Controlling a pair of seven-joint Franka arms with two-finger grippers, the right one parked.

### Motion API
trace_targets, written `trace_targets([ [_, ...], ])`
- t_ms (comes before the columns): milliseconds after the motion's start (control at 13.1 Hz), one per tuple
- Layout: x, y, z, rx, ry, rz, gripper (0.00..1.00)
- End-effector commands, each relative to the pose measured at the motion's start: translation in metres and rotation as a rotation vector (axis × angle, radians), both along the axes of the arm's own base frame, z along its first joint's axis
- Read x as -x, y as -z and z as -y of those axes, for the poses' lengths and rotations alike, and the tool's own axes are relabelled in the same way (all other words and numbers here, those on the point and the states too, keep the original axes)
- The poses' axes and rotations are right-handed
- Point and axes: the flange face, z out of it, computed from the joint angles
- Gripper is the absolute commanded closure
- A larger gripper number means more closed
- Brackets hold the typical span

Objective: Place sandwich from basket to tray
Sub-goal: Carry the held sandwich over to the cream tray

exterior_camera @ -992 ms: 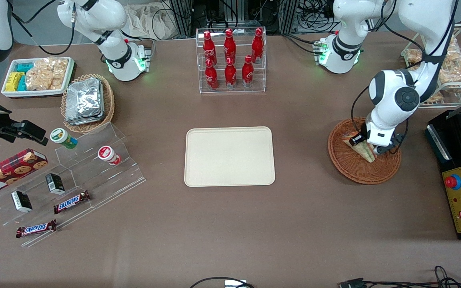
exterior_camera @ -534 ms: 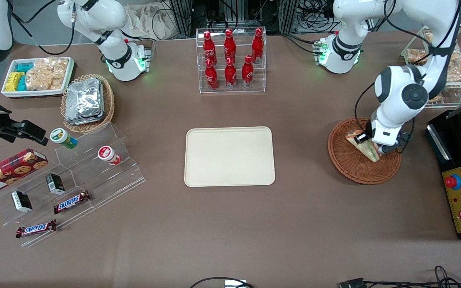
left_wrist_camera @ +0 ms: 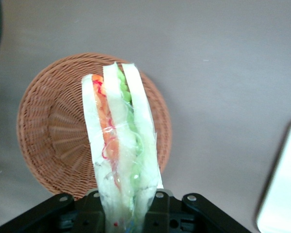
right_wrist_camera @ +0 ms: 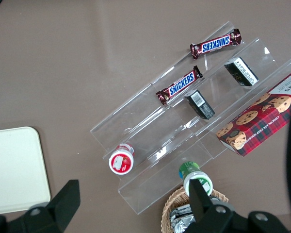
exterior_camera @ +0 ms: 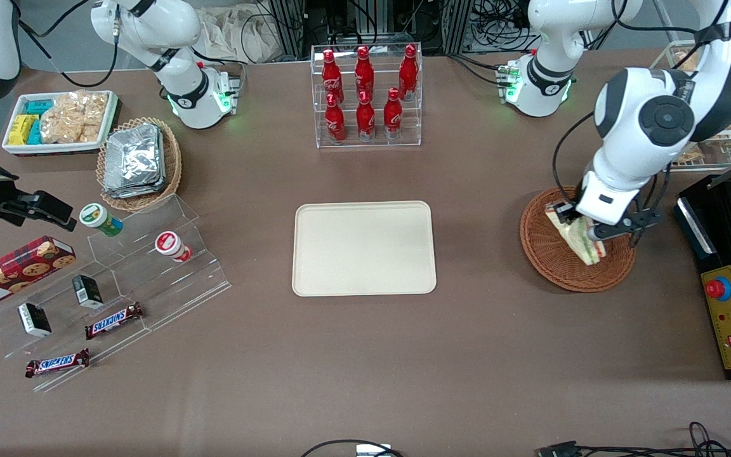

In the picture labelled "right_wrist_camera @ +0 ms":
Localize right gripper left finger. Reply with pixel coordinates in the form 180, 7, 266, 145
19, 179, 81, 233

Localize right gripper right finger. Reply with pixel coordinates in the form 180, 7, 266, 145
179, 179, 244, 233

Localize oval tan wicker basket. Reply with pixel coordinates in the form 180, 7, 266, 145
162, 186, 229, 233

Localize beige plastic serving tray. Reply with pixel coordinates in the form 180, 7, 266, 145
0, 126, 52, 216

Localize silver foil packet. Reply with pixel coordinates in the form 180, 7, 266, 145
171, 216, 197, 233
169, 203, 194, 221

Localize green yogurt cup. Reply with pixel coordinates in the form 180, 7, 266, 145
178, 162, 213, 198

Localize red yogurt cup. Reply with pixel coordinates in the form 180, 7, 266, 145
108, 143, 136, 175

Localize clear acrylic stepped stand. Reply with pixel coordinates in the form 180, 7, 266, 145
89, 82, 215, 216
149, 20, 291, 160

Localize small black carton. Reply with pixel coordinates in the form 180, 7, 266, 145
224, 56, 259, 87
184, 89, 216, 120

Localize red tartan cookie box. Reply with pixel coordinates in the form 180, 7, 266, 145
215, 68, 291, 157

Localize brown Snickers bar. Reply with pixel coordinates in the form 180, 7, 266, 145
156, 65, 204, 106
190, 28, 243, 60

